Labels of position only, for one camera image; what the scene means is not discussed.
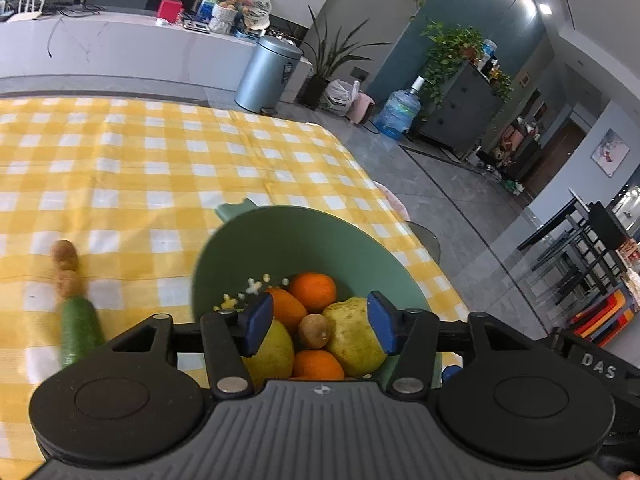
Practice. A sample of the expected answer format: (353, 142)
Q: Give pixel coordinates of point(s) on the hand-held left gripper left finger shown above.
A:
(260, 322)

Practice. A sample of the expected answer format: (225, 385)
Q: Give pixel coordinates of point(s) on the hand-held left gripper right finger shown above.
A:
(382, 322)

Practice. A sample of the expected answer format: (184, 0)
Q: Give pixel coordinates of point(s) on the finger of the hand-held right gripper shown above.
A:
(451, 374)

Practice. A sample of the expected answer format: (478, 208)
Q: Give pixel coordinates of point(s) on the small orange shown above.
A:
(312, 290)
(287, 307)

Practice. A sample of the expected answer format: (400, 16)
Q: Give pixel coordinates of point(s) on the yellow-green pear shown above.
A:
(275, 355)
(350, 335)

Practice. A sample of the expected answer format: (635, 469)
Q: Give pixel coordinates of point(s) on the brown kiwi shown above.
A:
(66, 255)
(70, 285)
(314, 331)

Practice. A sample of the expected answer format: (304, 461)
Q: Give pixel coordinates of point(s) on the large orange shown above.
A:
(317, 365)

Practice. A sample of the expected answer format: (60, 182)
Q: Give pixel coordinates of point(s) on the green plastic bowl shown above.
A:
(300, 240)

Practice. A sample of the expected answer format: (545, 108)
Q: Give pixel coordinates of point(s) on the grey round chair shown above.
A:
(427, 240)

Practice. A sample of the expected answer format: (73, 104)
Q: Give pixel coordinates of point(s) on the colourful stacked mats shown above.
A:
(607, 312)

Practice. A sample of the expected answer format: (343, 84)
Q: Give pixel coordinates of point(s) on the pink cushion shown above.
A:
(395, 202)

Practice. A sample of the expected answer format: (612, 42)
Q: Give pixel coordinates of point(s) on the black dining chairs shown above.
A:
(595, 240)

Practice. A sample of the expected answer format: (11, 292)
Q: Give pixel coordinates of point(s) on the green cucumber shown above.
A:
(80, 330)

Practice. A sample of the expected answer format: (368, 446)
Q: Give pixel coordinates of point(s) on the yellow checked tablecloth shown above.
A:
(150, 160)

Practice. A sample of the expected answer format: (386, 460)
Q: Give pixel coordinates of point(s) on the cluttered dark shelf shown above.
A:
(510, 155)

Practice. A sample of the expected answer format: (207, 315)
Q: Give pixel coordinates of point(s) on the blue water jug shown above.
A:
(400, 112)

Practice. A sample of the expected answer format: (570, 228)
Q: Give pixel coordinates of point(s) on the pink stool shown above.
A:
(361, 108)

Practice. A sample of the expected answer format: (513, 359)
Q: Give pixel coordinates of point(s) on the grey cabinet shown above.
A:
(465, 110)

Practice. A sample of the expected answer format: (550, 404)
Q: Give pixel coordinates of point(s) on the white plastic bag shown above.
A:
(341, 97)

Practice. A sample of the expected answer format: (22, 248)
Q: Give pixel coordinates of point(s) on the brown wooden door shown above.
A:
(557, 155)

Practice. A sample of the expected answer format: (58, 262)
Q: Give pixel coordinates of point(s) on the grey metal trash can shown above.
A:
(267, 72)

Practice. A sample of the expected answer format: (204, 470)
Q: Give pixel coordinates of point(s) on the potted long-leaf plant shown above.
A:
(325, 60)

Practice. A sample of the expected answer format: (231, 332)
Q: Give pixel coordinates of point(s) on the leafy green trailing plant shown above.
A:
(450, 50)

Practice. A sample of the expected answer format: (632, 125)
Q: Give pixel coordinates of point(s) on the white marble sideboard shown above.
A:
(125, 50)

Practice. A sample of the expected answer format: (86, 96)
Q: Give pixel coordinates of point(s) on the white ceramic holder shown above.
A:
(222, 19)

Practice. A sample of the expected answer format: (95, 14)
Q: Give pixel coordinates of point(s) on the red box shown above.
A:
(170, 10)

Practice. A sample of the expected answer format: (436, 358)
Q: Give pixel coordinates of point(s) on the white router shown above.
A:
(27, 15)

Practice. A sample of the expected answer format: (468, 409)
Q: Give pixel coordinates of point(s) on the framed wall painting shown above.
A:
(610, 152)

